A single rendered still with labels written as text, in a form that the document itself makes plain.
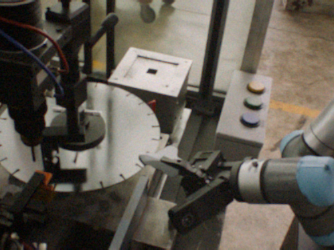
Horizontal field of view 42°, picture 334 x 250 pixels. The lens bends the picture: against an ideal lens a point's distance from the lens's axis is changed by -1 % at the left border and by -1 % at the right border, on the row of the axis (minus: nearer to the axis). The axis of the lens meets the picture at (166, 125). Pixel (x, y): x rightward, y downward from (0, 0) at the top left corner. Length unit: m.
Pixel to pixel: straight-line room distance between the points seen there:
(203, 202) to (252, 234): 1.24
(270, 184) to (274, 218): 1.36
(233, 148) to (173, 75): 0.27
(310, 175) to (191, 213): 0.20
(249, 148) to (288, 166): 0.32
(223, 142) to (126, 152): 0.26
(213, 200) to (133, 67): 0.54
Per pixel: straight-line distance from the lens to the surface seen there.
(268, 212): 2.08
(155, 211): 0.92
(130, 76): 1.15
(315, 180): 0.68
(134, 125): 0.91
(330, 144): 0.82
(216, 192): 0.76
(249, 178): 0.73
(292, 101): 2.78
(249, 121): 1.04
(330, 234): 0.79
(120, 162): 0.83
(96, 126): 0.89
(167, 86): 1.12
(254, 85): 1.16
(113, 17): 0.71
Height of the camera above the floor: 1.54
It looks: 40 degrees down
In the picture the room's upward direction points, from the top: 6 degrees clockwise
